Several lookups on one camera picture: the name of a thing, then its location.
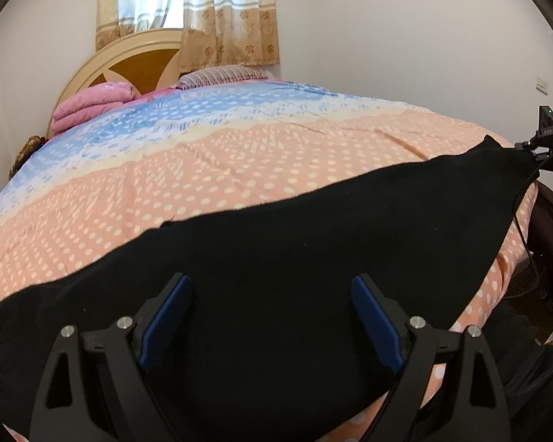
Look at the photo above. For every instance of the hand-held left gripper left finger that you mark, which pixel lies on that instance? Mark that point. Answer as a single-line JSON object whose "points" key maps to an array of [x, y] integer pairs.
{"points": [[166, 322]]}

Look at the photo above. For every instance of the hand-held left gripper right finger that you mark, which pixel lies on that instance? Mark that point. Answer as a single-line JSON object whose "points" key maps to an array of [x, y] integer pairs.
{"points": [[378, 327]]}

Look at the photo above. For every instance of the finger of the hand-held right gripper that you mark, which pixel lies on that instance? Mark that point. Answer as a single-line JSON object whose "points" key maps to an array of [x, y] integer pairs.
{"points": [[532, 148]]}

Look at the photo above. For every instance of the black pants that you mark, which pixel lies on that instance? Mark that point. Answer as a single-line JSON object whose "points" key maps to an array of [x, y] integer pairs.
{"points": [[276, 248]]}

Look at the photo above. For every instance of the polka dot bed blanket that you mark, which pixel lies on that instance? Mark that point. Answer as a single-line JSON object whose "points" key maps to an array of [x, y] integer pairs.
{"points": [[258, 165]]}

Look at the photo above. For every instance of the brown textured object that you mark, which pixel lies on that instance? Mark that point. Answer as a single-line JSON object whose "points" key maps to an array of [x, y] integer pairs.
{"points": [[27, 152]]}

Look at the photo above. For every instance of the pink folded blanket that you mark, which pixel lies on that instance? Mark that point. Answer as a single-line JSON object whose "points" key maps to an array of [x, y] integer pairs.
{"points": [[87, 101]]}

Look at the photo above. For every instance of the striped pillow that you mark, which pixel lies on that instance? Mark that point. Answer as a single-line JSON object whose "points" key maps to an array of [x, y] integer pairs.
{"points": [[216, 75]]}

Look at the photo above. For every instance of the cream wooden headboard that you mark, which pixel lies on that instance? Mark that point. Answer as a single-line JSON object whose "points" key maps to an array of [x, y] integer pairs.
{"points": [[133, 62]]}

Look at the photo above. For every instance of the beige floral curtain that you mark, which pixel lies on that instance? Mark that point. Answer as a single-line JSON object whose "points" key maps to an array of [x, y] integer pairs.
{"points": [[230, 27]]}

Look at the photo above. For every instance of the white wall socket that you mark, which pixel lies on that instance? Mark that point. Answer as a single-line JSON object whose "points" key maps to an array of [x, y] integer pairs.
{"points": [[541, 84]]}

